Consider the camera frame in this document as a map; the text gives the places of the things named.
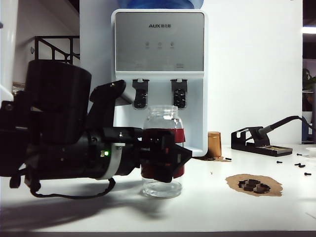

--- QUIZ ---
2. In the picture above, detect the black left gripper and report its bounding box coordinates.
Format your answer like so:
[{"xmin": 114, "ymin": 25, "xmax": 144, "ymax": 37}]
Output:
[{"xmin": 85, "ymin": 127, "xmax": 193, "ymax": 184}]

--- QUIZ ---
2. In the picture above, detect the clear jar with red bands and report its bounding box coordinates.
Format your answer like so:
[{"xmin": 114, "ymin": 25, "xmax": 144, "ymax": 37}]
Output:
[{"xmin": 140, "ymin": 105, "xmax": 186, "ymax": 198}]

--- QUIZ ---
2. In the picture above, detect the dark dispenser tap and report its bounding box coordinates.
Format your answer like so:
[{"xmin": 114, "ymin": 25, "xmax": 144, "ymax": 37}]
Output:
[
  {"xmin": 131, "ymin": 78, "xmax": 151, "ymax": 109},
  {"xmin": 170, "ymin": 78, "xmax": 188, "ymax": 109}
]

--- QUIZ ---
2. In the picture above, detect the white AUX water dispenser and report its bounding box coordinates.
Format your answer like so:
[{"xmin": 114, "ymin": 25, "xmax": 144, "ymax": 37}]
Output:
[{"xmin": 110, "ymin": 8, "xmax": 209, "ymax": 158}]

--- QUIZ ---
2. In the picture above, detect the blue water jug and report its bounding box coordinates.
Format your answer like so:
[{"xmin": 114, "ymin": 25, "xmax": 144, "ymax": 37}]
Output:
[{"xmin": 118, "ymin": 0, "xmax": 205, "ymax": 9}]

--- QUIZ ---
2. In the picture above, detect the amber cylindrical cap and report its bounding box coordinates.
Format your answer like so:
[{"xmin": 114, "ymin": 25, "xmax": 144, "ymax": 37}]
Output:
[{"xmin": 207, "ymin": 131, "xmax": 222, "ymax": 158}]

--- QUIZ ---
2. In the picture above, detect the black soldering iron stand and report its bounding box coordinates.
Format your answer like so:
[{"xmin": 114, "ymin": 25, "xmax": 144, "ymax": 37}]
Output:
[{"xmin": 231, "ymin": 126, "xmax": 293, "ymax": 157}]

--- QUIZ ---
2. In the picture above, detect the black metal stair railing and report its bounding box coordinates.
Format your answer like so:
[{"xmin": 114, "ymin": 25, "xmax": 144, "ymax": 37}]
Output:
[{"xmin": 34, "ymin": 36, "xmax": 80, "ymax": 66}]

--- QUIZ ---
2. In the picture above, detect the green potted plant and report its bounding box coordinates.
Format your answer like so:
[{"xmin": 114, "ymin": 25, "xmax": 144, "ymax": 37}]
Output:
[{"xmin": 302, "ymin": 68, "xmax": 316, "ymax": 91}]

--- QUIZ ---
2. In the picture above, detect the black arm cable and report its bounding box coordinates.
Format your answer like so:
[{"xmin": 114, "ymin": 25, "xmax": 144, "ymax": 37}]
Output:
[{"xmin": 9, "ymin": 170, "xmax": 117, "ymax": 199}]

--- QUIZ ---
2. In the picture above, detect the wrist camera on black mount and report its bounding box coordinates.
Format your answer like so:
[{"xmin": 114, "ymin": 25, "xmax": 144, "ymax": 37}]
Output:
[{"xmin": 89, "ymin": 79, "xmax": 136, "ymax": 129}]

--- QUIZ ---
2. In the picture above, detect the black soldering iron with cable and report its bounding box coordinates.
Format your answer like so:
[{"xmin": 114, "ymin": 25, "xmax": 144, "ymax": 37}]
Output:
[{"xmin": 253, "ymin": 115, "xmax": 314, "ymax": 143}]

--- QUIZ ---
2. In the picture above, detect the wooden frame with bubble wrap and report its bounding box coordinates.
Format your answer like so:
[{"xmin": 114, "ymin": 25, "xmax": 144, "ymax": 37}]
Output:
[{"xmin": 12, "ymin": 82, "xmax": 27, "ymax": 94}]

